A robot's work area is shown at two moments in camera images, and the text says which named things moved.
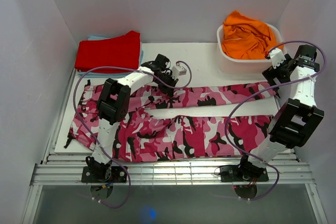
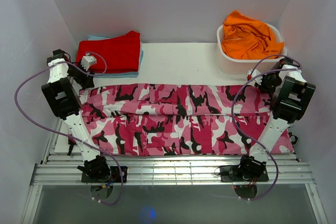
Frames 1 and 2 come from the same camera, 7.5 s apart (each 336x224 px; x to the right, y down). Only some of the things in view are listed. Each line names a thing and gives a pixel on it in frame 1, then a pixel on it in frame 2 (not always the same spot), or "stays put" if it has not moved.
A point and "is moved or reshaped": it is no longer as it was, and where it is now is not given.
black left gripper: (168, 91) to (84, 82)
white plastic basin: (242, 66) stays put
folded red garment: (121, 51) stays put
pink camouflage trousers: (151, 135) is moved or reshaped
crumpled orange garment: (244, 38) stays put
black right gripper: (270, 73) to (263, 89)
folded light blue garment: (109, 75) stays put
